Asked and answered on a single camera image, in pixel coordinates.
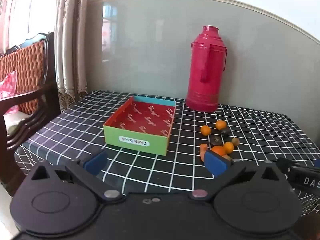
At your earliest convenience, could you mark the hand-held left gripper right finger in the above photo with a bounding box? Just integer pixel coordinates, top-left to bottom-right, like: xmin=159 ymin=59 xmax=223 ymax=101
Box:
xmin=190 ymin=149 xmax=291 ymax=203

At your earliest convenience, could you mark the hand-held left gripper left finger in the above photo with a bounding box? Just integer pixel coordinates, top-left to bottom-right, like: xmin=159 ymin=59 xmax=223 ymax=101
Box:
xmin=29 ymin=150 xmax=123 ymax=203

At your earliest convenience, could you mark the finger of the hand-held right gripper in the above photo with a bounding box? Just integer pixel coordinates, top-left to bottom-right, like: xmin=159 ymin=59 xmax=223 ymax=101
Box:
xmin=276 ymin=157 xmax=320 ymax=175

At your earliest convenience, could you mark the orange carrot piece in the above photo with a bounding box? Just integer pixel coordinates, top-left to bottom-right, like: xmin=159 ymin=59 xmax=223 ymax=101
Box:
xmin=199 ymin=144 xmax=208 ymax=162

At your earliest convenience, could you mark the colourful cardboard box red inside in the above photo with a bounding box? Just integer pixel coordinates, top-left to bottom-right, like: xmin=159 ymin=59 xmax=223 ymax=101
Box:
xmin=103 ymin=96 xmax=177 ymax=156

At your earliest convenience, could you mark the black white checkered tablecloth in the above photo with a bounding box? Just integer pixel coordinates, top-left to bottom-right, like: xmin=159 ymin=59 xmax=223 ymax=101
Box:
xmin=14 ymin=90 xmax=320 ymax=218

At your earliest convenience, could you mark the red thermos flask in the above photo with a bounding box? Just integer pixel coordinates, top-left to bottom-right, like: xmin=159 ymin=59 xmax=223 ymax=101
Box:
xmin=185 ymin=25 xmax=227 ymax=113

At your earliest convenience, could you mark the dark wooden chair orange cushion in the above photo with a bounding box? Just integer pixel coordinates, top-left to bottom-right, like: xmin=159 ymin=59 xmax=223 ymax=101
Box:
xmin=0 ymin=31 xmax=62 ymax=197

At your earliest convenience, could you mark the pink plastic bag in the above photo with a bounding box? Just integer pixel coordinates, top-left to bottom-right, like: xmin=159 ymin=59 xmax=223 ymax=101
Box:
xmin=0 ymin=70 xmax=20 ymax=115

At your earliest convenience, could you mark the beige patterned curtain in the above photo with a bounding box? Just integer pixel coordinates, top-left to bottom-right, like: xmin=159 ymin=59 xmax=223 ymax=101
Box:
xmin=54 ymin=0 xmax=90 ymax=112

